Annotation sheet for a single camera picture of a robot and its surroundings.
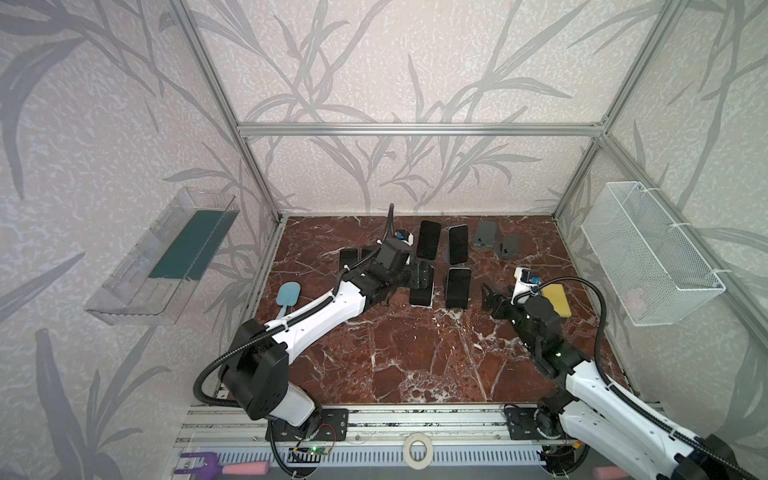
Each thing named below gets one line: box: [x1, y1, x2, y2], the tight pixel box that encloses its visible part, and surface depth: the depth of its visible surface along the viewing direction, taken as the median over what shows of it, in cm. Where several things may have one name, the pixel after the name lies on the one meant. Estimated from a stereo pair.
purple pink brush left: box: [174, 452, 269, 480], surface depth 70 cm
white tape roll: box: [403, 432, 433, 470], surface depth 71 cm
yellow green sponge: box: [541, 284, 572, 318], surface depth 97 cm
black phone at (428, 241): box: [416, 220, 442, 261], surface depth 101 cm
